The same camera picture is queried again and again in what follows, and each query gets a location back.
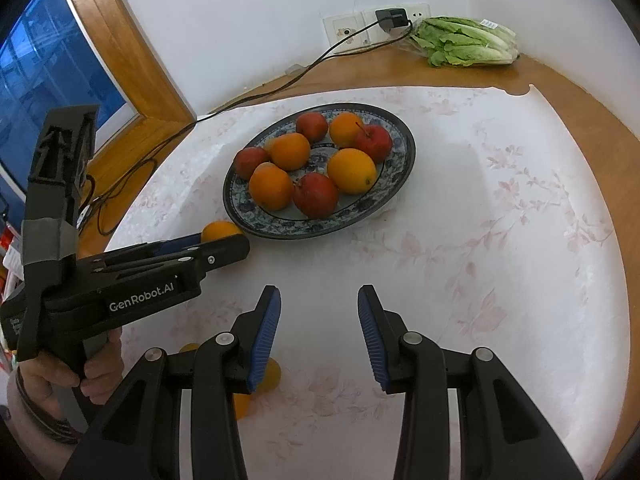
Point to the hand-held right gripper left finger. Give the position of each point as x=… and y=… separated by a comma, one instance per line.
x=265, y=340

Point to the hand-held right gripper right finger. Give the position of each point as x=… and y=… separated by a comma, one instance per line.
x=372, y=340

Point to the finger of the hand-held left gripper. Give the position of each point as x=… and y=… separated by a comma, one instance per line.
x=175, y=244
x=220, y=255

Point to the blue patterned ceramic plate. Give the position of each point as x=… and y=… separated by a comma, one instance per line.
x=280, y=222

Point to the red apple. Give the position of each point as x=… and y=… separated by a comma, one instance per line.
x=249, y=162
x=315, y=194
x=312, y=126
x=374, y=142

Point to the small yellow-green pear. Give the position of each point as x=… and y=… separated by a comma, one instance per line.
x=268, y=146

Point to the person's left hand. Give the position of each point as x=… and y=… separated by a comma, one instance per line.
x=102, y=375

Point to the small white device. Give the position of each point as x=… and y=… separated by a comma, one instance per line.
x=83, y=212

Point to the white floral tablecloth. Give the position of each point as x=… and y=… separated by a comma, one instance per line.
x=475, y=285

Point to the small clear plastic piece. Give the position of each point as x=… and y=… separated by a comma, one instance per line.
x=292, y=67

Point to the glass window pane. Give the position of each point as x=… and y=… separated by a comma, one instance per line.
x=50, y=85

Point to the black charger plug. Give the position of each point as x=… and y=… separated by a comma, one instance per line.
x=391, y=17

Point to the romaine lettuce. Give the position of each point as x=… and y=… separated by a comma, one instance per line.
x=460, y=42

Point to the wooden window frame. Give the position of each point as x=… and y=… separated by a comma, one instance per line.
x=125, y=60

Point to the white wall socket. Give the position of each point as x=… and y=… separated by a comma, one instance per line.
x=422, y=11
x=342, y=30

